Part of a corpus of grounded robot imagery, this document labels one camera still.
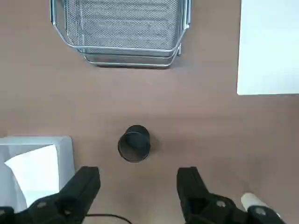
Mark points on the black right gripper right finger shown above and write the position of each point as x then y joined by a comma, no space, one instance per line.
191,186

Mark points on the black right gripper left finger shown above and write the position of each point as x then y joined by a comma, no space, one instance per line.
79,186

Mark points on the white A4 paper sheet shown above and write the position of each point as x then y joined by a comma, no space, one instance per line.
35,172

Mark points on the silver mesh file organizer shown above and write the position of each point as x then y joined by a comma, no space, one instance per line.
121,25

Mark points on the translucent plastic bin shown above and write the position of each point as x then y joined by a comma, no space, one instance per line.
65,154

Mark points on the black mesh pen cup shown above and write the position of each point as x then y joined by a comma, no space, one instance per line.
134,147

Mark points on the flat white board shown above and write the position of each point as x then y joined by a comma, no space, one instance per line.
268,46

